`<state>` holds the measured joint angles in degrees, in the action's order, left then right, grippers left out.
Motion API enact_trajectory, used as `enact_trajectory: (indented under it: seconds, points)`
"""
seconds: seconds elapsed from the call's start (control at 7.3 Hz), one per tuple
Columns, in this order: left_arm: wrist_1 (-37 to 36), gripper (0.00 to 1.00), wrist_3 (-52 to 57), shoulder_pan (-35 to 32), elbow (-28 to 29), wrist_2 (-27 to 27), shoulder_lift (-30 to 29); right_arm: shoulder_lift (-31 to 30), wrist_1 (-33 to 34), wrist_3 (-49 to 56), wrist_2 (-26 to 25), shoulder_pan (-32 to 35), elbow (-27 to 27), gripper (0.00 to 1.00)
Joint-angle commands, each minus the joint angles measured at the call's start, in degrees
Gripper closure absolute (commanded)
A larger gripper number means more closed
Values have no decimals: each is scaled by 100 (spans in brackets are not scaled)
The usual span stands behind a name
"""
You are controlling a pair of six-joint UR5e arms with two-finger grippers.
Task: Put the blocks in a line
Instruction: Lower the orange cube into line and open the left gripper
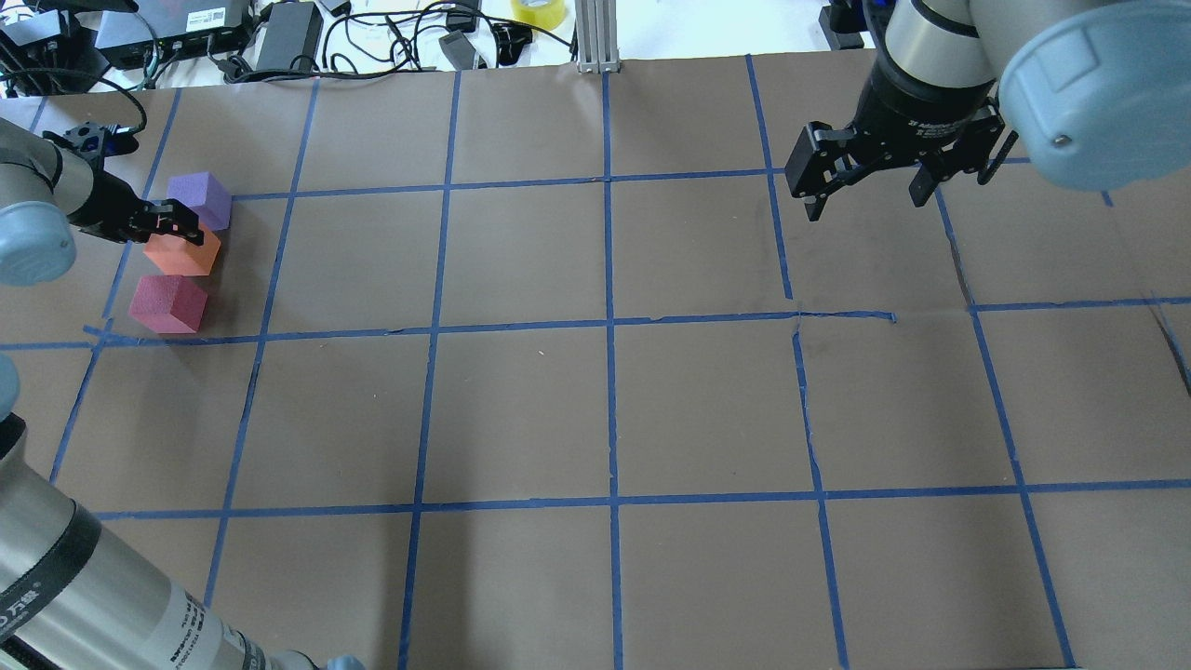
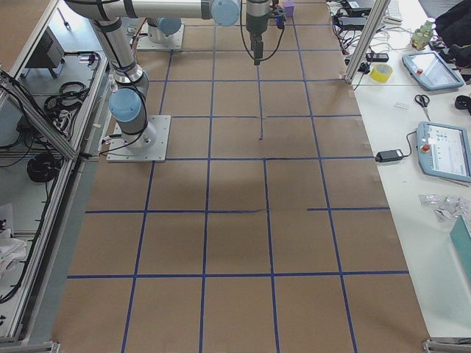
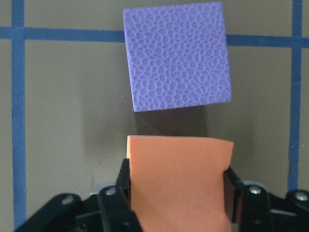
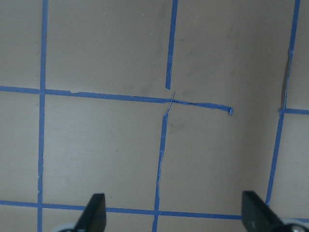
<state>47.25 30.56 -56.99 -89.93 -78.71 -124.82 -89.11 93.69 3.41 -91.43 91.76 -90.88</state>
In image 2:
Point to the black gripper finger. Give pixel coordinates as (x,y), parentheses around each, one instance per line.
(255,52)
(259,51)

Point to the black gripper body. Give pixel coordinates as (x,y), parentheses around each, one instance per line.
(255,26)

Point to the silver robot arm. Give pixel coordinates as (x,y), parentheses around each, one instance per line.
(124,28)

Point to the purple foam block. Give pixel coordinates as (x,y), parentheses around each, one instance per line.
(288,6)

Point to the yellow tape roll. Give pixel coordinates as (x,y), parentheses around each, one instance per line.
(381,72)

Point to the upper teach pendant tablet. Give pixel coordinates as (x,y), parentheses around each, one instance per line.
(431,71)

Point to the teach pendant tablet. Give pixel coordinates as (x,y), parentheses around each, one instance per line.
(431,71)
(443,151)

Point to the black power adapter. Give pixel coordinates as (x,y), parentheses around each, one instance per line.
(389,156)

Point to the brown paper table mat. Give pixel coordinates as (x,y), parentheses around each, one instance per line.
(265,230)

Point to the lower teach pendant tablet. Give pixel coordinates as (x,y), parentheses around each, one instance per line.
(443,151)

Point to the bag of small parts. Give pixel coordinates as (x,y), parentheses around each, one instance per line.
(446,207)

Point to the teal box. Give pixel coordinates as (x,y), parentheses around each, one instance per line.
(460,237)

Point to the white crumpled cloth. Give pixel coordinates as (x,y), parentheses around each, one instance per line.
(13,250)

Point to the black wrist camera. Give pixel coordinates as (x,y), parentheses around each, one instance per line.
(279,15)

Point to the aluminium frame post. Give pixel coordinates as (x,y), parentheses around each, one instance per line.
(375,17)

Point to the square metal base plate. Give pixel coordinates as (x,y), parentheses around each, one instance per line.
(151,146)

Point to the black handled scissors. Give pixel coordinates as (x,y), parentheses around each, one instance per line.
(423,101)

